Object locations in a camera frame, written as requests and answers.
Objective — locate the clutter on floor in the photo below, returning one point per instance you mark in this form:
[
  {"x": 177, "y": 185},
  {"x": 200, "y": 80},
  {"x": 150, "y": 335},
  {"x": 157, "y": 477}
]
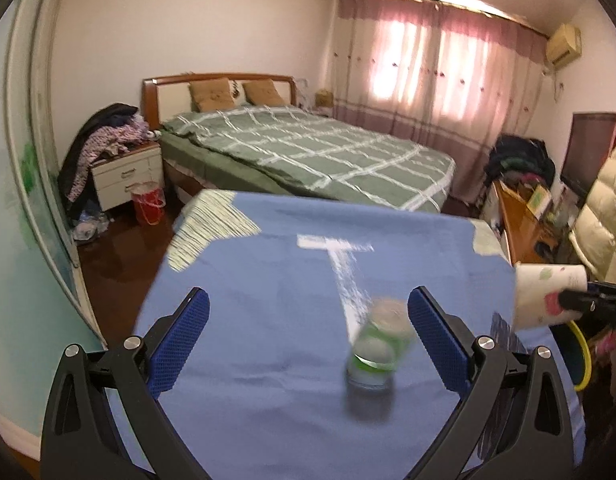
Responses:
[{"x": 88, "y": 227}]

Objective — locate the purple floral garment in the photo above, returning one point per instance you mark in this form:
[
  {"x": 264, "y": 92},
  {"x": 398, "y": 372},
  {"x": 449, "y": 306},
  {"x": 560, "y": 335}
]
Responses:
[{"x": 113, "y": 137}]

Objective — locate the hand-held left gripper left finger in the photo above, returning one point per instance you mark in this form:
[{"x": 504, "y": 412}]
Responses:
[{"x": 180, "y": 345}]

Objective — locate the black television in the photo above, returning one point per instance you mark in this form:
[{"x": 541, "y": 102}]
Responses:
[{"x": 587, "y": 155}]

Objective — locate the green plaid duvet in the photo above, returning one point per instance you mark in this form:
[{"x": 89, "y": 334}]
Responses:
[{"x": 313, "y": 155}]

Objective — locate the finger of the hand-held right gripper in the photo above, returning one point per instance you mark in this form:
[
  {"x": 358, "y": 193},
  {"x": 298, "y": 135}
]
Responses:
[{"x": 587, "y": 297}]

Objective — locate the pink floral garment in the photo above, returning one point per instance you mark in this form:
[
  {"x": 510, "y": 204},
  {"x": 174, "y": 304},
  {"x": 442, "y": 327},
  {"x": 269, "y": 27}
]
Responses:
[{"x": 605, "y": 345}]

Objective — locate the wooden bed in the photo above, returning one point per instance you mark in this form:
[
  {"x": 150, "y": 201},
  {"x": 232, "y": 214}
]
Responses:
[{"x": 153, "y": 105}]

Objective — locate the clothes heap on cabinet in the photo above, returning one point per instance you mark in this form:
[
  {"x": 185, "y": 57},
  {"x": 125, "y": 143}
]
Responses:
[{"x": 78, "y": 160}]

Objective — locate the brown pillow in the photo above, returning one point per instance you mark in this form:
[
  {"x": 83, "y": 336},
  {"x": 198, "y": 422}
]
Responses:
[
  {"x": 263, "y": 92},
  {"x": 213, "y": 95}
]

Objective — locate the tan bedside basket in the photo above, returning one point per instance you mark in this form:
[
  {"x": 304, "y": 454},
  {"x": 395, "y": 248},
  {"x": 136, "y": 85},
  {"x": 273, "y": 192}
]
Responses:
[{"x": 324, "y": 99}]

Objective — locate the green label bottle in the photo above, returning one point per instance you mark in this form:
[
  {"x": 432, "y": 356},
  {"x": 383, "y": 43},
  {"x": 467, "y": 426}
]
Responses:
[{"x": 380, "y": 345}]

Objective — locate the cream down jacket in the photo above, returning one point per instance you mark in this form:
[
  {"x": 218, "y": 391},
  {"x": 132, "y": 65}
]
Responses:
[{"x": 605, "y": 220}]

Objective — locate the white paper cup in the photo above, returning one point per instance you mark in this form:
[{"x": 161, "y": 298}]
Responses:
[{"x": 542, "y": 295}]

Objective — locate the yellow rimmed bin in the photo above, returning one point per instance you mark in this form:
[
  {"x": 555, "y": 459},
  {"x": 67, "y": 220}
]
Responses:
[{"x": 582, "y": 355}]

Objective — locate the wall air conditioner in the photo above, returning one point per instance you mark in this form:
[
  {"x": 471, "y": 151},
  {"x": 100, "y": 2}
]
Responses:
[{"x": 562, "y": 45}]

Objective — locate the pile of dark clothes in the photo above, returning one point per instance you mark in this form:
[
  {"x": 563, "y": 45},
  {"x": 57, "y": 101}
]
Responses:
[{"x": 520, "y": 160}]

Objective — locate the white printed pillow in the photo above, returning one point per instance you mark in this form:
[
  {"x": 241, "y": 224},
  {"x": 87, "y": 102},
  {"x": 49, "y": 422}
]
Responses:
[{"x": 238, "y": 91}]

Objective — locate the red bucket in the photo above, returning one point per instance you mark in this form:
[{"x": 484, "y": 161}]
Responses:
[{"x": 148, "y": 207}]

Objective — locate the wooden desk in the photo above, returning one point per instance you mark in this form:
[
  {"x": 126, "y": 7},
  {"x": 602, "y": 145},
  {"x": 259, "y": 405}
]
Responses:
[{"x": 517, "y": 225}]

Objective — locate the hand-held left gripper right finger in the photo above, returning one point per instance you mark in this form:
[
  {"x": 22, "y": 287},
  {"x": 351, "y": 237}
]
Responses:
[{"x": 437, "y": 345}]

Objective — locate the sliding wardrobe door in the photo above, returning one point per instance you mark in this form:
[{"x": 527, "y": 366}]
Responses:
[{"x": 33, "y": 160}]

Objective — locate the pink white curtain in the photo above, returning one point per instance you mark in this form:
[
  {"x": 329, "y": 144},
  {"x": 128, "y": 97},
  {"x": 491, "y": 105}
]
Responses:
[{"x": 437, "y": 85}]

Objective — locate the blue star blanket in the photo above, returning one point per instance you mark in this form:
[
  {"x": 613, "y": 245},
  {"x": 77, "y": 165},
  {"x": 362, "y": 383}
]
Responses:
[{"x": 268, "y": 360}]

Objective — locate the white nightstand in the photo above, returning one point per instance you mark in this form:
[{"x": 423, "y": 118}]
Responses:
[{"x": 128, "y": 180}]

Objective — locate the green white box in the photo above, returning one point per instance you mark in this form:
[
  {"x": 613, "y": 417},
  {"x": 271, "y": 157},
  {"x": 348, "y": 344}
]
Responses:
[{"x": 539, "y": 202}]

